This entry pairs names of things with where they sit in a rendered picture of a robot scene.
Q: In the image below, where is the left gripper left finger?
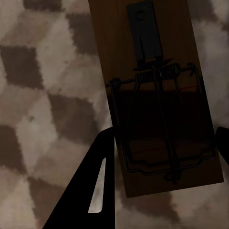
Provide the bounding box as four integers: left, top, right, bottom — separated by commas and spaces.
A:
43, 127, 115, 229

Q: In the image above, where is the mousetrap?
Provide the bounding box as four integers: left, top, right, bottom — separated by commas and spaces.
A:
88, 0, 224, 198

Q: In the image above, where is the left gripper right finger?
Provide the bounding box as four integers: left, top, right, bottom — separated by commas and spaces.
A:
215, 127, 229, 165

